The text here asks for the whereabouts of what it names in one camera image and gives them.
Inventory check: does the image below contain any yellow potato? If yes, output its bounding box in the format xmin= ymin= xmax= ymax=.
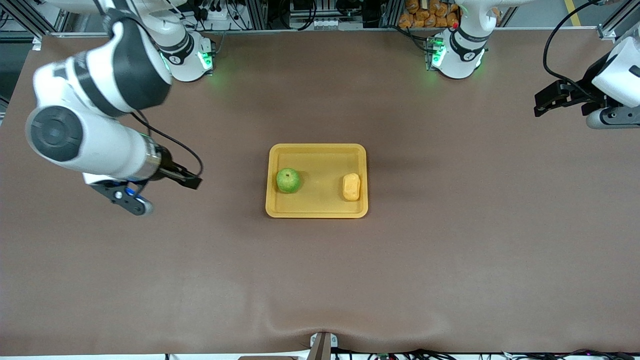
xmin=342 ymin=172 xmax=362 ymax=202

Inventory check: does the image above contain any green apple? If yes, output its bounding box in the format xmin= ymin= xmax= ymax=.
xmin=276 ymin=167 xmax=302 ymax=194

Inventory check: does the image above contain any metal table edge bracket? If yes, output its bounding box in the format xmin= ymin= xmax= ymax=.
xmin=309 ymin=331 xmax=339 ymax=360

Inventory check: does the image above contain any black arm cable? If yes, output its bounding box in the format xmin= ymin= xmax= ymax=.
xmin=130 ymin=111 xmax=205 ymax=178
xmin=542 ymin=0 xmax=608 ymax=101

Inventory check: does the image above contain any aluminium frame post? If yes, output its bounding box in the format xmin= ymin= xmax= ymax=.
xmin=597 ymin=0 xmax=640 ymax=41

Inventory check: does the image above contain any brown table mat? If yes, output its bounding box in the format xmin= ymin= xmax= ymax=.
xmin=0 ymin=29 xmax=640 ymax=357

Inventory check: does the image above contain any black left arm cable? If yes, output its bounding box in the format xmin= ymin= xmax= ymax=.
xmin=542 ymin=0 xmax=608 ymax=101

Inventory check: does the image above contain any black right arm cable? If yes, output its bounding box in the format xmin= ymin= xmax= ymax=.
xmin=130 ymin=111 xmax=205 ymax=178

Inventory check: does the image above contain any white power strip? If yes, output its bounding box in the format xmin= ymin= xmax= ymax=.
xmin=197 ymin=0 xmax=228 ymax=22

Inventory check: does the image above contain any aluminium frame strut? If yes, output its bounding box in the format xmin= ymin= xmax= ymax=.
xmin=5 ymin=0 xmax=61 ymax=37

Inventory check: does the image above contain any yellow plastic tray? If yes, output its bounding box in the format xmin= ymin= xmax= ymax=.
xmin=265 ymin=143 xmax=369 ymax=219

